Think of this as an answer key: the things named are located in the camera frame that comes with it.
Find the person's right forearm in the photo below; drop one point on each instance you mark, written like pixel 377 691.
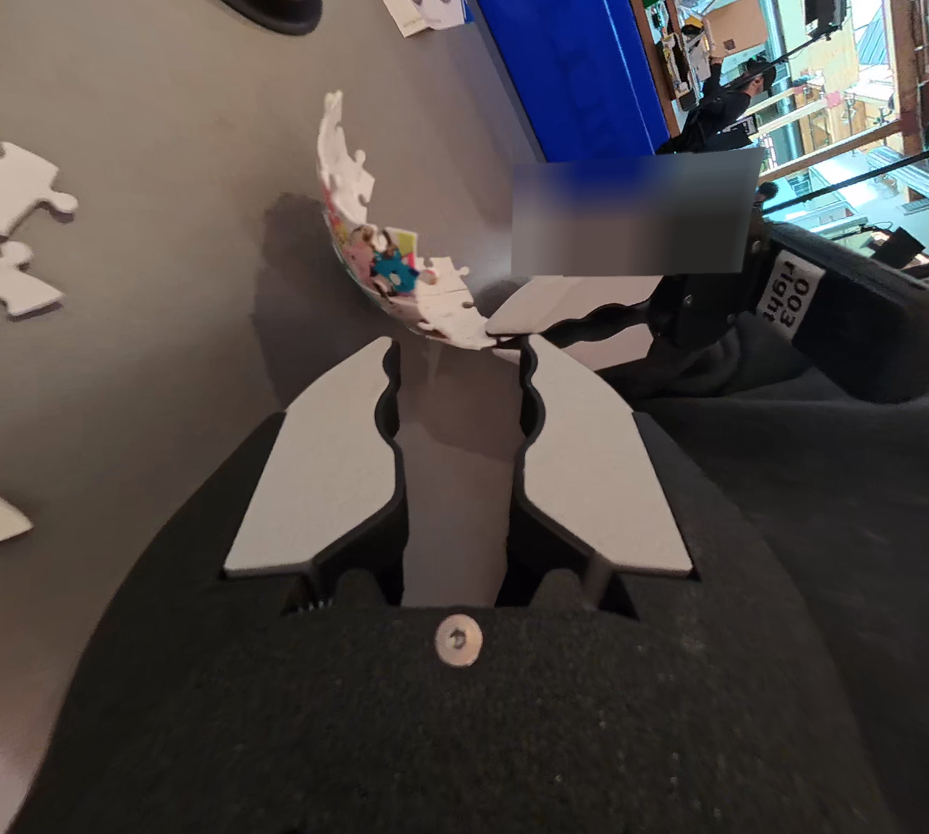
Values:
pixel 733 373

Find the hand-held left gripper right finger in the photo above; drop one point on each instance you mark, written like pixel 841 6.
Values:
pixel 602 478

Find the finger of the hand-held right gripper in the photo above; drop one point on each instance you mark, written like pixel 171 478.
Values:
pixel 624 346
pixel 566 297

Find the brown cardboard box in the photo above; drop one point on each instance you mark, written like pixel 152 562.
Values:
pixel 737 25

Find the pile of white puzzle pieces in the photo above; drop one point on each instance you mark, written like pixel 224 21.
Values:
pixel 22 188

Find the blue plastic crate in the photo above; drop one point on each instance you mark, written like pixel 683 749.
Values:
pixel 566 36

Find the curved assembled puzzle section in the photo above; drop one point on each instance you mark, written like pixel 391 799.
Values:
pixel 435 311

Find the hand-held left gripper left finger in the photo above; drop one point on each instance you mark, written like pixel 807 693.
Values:
pixel 319 478

